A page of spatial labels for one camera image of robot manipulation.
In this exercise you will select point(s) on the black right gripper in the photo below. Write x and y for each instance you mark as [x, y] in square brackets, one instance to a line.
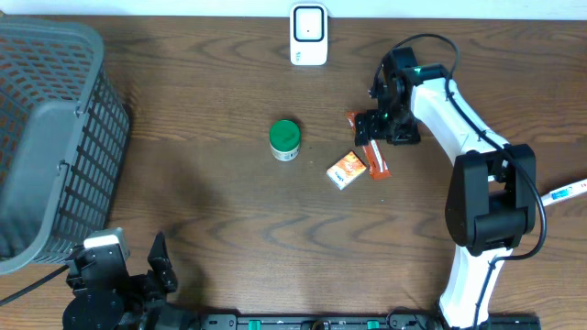
[369, 127]

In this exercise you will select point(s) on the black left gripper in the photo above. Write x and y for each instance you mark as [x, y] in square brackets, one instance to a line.
[163, 280]

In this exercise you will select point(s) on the orange snack bar wrapper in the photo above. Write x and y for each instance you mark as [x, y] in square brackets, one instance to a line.
[378, 168]

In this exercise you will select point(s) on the small orange white box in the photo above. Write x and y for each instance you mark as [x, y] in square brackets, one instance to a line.
[346, 170]

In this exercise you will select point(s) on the white blue tube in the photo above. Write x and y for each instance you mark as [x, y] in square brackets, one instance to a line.
[564, 193]

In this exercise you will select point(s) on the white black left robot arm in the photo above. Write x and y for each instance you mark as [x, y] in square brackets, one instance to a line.
[107, 297]

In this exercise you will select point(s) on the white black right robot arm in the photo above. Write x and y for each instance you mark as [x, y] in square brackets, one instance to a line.
[490, 203]

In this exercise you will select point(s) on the green lid jar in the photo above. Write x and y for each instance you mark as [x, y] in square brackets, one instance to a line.
[285, 140]

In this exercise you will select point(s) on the grey plastic mesh basket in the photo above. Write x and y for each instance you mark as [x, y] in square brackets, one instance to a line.
[64, 136]

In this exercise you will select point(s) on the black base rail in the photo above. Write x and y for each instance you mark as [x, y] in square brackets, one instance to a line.
[402, 320]

